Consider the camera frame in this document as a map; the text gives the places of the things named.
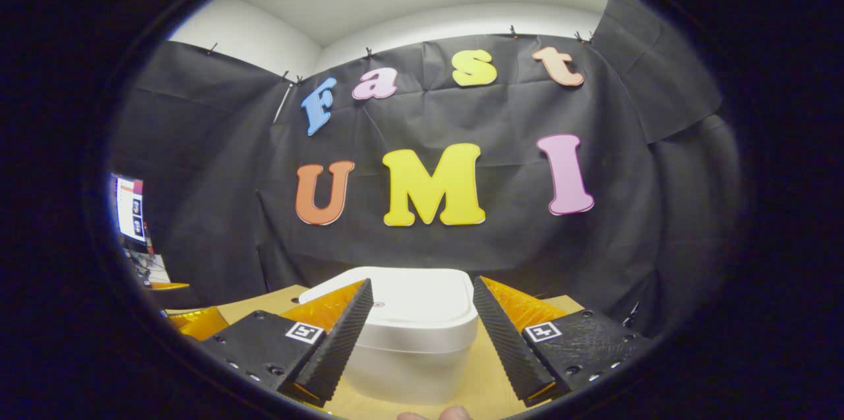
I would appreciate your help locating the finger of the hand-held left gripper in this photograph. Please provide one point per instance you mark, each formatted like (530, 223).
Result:
(198, 322)
(168, 287)

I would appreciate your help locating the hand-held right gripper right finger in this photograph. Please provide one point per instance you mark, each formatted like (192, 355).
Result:
(504, 341)

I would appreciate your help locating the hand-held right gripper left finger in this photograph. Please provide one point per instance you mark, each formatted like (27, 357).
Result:
(336, 341)

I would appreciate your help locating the white desktop garbage bin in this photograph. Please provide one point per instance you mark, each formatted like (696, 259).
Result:
(415, 301)

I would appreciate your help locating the wooden desktop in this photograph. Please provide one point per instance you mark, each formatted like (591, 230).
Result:
(481, 380)

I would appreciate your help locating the white side table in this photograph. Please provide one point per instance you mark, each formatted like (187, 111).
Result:
(155, 268)

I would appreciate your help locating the computer monitor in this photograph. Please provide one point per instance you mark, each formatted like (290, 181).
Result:
(130, 209)

